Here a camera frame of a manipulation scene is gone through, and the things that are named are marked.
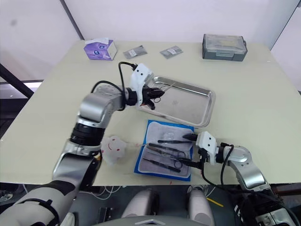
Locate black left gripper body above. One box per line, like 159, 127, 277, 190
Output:
141, 85, 156, 106

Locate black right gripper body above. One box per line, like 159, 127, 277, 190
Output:
198, 147, 209, 168

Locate metal surgical scissors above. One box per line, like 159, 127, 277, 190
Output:
152, 81, 177, 104
150, 150, 187, 174

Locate metal surgical tweezers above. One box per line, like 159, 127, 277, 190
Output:
157, 139, 192, 145

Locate blue surgical instrument pack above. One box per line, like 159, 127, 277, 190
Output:
133, 119, 195, 182

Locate slim dark surgical instrument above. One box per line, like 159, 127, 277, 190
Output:
142, 158, 175, 172

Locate shiny metal tray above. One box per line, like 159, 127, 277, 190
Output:
135, 75, 216, 129

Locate grey foil sachet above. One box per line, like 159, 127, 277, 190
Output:
123, 44, 148, 59
159, 44, 183, 58

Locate grey rounded robot leg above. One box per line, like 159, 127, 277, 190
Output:
188, 188, 215, 226
121, 189, 161, 218

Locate yellow floor strip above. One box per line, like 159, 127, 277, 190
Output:
206, 197, 224, 208

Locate purple tissue box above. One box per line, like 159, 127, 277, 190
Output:
84, 37, 118, 61

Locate dark grey robot torso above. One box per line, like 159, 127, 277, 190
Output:
93, 216, 212, 226

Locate grey plastic tool case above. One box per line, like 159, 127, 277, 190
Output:
201, 33, 248, 62

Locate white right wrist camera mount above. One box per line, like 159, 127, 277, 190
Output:
195, 131, 218, 164

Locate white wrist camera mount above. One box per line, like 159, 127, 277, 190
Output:
195, 131, 218, 164
128, 63, 155, 107

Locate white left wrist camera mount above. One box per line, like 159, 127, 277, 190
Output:
128, 63, 155, 107

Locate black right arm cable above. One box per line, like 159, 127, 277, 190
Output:
199, 142, 236, 189

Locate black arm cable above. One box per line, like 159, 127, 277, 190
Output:
91, 61, 138, 111
199, 142, 236, 189

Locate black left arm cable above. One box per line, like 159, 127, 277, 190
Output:
91, 61, 138, 111

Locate black floor bracket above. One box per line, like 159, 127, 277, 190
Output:
97, 206, 115, 223

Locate grey slanted wall post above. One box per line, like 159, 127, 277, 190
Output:
60, 0, 85, 40

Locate black metal frame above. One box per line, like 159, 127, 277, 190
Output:
0, 62, 44, 99

